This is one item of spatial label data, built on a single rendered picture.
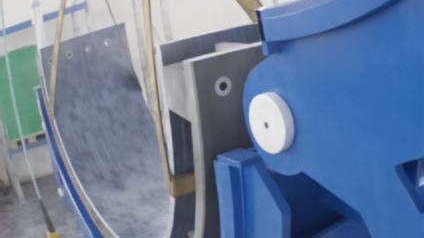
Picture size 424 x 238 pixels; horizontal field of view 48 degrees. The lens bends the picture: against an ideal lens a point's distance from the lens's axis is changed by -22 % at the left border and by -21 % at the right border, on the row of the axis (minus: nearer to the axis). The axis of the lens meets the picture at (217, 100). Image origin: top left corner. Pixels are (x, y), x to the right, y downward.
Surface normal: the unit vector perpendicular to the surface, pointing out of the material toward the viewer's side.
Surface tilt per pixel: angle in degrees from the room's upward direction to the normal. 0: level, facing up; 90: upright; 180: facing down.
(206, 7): 90
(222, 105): 98
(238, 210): 101
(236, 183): 97
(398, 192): 90
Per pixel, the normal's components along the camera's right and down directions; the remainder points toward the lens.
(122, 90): 0.38, -0.32
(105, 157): 0.23, -0.61
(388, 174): -0.84, 0.26
